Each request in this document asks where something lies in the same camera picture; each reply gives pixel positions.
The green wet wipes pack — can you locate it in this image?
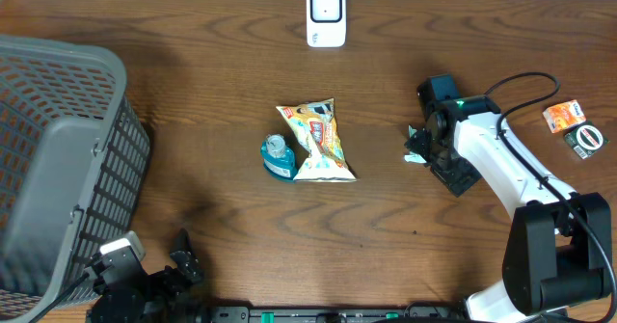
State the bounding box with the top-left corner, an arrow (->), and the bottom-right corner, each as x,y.
404,125 -> 426,164

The grey plastic basket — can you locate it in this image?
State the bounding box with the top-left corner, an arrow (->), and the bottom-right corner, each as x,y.
1,36 -> 150,322

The blue clear plastic bottle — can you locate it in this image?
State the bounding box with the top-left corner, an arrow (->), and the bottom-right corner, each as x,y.
260,134 -> 298,182

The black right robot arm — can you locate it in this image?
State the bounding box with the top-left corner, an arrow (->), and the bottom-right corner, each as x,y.
406,96 -> 616,322

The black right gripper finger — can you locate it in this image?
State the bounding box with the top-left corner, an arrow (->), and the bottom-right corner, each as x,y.
405,129 -> 432,164
430,157 -> 481,197

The white barcode scanner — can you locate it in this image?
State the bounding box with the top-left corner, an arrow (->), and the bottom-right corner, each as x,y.
306,0 -> 347,48

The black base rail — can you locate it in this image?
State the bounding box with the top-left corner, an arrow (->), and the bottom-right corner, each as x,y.
202,304 -> 468,323

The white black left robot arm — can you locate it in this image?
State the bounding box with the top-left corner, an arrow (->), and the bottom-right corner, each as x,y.
86,229 -> 210,323

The orange tissue pack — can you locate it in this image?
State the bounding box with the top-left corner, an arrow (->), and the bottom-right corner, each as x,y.
543,99 -> 586,133

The dark green round-logo packet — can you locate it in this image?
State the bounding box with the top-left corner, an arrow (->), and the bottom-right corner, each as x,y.
564,121 -> 609,159

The yellow snack bag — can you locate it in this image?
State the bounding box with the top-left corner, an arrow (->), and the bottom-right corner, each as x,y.
276,98 -> 357,182

